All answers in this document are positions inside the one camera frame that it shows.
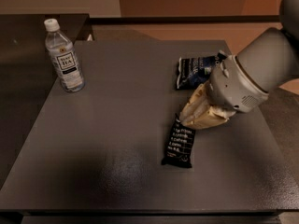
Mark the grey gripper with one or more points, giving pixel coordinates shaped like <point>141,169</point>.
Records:
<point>232,86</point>

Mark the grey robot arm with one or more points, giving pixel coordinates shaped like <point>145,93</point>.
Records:
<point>271,59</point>

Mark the clear tea bottle white cap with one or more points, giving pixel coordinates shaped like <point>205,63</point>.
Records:
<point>63,57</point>

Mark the dark blue chip bag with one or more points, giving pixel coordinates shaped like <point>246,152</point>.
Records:
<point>195,71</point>

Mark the black rxbar chocolate bar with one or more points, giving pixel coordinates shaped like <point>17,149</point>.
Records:
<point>178,148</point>

